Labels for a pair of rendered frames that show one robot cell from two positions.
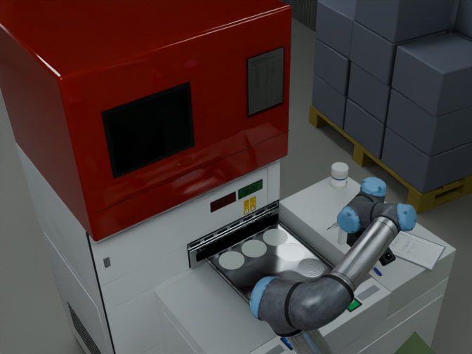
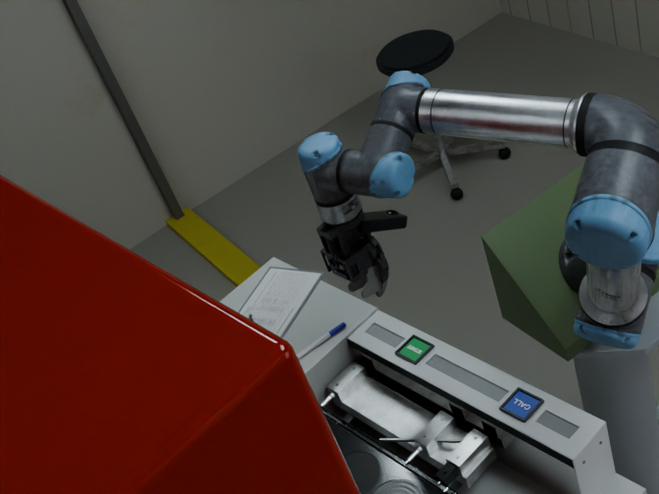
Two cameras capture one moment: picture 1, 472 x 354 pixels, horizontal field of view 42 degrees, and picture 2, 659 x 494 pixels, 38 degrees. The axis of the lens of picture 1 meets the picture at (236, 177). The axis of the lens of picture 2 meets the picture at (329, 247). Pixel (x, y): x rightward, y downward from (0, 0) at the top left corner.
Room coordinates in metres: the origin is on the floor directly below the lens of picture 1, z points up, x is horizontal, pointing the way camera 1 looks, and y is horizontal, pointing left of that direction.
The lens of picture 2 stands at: (1.38, 0.95, 2.25)
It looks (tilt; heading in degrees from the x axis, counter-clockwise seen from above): 36 degrees down; 275
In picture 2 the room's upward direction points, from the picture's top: 21 degrees counter-clockwise
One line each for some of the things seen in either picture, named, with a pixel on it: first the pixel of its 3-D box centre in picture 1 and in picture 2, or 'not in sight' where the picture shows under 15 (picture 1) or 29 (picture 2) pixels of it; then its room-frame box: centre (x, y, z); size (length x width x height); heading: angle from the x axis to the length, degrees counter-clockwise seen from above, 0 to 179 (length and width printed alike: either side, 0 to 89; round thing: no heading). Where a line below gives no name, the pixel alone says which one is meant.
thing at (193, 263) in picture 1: (235, 237); not in sight; (1.83, 0.01, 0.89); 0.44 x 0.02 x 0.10; 125
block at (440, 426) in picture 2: not in sight; (434, 432); (1.41, -0.22, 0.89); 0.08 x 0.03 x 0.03; 35
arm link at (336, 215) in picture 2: not in sight; (339, 205); (1.44, -0.41, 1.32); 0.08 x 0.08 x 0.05
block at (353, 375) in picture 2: not in sight; (347, 380); (1.55, -0.42, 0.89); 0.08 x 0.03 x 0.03; 35
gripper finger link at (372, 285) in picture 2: not in sight; (372, 286); (1.44, -0.40, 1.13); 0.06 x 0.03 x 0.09; 35
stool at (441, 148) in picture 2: not in sight; (425, 112); (1.08, -2.36, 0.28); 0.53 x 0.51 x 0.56; 105
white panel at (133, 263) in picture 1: (194, 229); not in sight; (1.74, 0.16, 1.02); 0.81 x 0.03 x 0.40; 125
